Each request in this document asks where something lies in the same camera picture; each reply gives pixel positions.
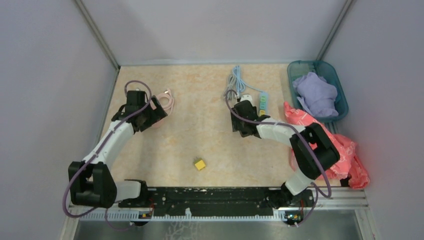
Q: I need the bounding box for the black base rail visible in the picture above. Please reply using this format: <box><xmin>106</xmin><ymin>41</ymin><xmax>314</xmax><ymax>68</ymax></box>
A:
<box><xmin>118</xmin><ymin>187</ymin><xmax>314</xmax><ymax>217</ymax></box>

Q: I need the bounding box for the grey cord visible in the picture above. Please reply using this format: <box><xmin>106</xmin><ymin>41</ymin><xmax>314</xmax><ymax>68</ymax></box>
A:
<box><xmin>222</xmin><ymin>73</ymin><xmax>237</xmax><ymax>100</ymax></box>

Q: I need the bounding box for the teal plastic basket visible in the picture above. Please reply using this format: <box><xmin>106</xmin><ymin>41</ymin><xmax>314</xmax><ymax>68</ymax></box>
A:
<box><xmin>287</xmin><ymin>60</ymin><xmax>349</xmax><ymax>123</ymax></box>

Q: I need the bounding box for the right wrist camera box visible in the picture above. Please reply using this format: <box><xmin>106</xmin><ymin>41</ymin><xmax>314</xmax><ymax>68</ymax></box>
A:
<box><xmin>238</xmin><ymin>94</ymin><xmax>253</xmax><ymax>103</ymax></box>

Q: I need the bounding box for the light blue cord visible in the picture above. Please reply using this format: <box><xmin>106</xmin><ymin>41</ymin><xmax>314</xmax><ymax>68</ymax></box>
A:
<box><xmin>231</xmin><ymin>65</ymin><xmax>264</xmax><ymax>100</ymax></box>

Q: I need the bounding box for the purple cable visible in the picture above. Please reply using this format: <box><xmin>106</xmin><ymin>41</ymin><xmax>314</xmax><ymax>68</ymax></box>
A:
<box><xmin>62</xmin><ymin>80</ymin><xmax>153</xmax><ymax>232</ymax></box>
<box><xmin>224</xmin><ymin>89</ymin><xmax>333</xmax><ymax>229</ymax></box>

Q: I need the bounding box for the lavender cloth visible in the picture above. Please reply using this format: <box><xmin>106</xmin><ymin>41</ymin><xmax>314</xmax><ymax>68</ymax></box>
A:
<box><xmin>292</xmin><ymin>72</ymin><xmax>339</xmax><ymax>118</ymax></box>

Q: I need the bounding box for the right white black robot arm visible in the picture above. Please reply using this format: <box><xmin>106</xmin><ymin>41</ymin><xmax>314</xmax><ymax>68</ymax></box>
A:
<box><xmin>228</xmin><ymin>100</ymin><xmax>340</xmax><ymax>206</ymax></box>

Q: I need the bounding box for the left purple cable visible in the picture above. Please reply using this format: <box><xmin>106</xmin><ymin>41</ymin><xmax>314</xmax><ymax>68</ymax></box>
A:
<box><xmin>62</xmin><ymin>80</ymin><xmax>153</xmax><ymax>232</ymax></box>

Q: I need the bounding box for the light blue power strip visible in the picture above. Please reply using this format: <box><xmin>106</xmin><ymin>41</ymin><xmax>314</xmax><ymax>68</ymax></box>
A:
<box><xmin>258</xmin><ymin>91</ymin><xmax>269</xmax><ymax>116</ymax></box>

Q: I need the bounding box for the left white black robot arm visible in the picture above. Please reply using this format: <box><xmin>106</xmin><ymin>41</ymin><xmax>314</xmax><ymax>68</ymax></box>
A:
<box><xmin>68</xmin><ymin>90</ymin><xmax>168</xmax><ymax>208</ymax></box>

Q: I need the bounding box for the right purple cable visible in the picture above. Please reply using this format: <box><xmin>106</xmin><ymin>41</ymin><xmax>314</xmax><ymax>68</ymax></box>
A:
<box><xmin>224</xmin><ymin>89</ymin><xmax>333</xmax><ymax>229</ymax></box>

